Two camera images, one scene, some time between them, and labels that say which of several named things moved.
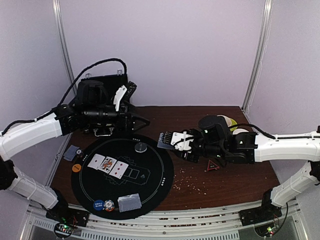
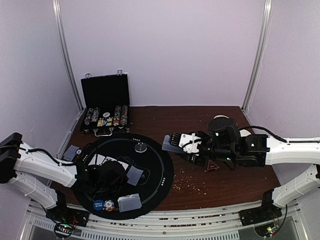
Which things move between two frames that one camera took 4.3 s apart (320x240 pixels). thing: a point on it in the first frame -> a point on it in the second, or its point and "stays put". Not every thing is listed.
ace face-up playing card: [96, 161] stays put
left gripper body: [121, 105] -> [112, 189]
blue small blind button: [98, 205] stays put
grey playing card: [129, 202] stays put
